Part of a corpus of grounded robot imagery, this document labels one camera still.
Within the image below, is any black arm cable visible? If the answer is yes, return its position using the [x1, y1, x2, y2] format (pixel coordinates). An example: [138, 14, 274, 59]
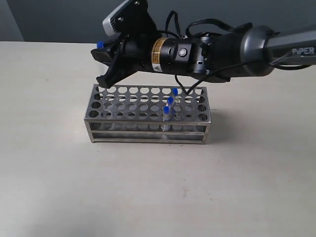
[163, 10, 252, 96]

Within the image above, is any stainless steel test tube rack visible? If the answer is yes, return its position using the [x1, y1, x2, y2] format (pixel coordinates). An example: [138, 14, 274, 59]
[84, 84, 212, 144]

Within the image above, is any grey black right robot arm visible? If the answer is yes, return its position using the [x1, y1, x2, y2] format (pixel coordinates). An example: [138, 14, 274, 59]
[91, 23, 316, 88]

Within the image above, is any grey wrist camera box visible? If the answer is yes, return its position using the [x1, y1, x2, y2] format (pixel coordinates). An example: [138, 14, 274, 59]
[102, 0, 148, 37]

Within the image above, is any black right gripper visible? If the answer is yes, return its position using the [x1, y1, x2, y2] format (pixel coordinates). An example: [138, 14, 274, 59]
[90, 24, 158, 88]

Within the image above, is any blue-capped tube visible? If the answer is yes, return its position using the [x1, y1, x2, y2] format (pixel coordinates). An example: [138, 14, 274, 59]
[172, 88, 180, 104]
[166, 96, 174, 115]
[162, 106, 171, 131]
[96, 41, 107, 49]

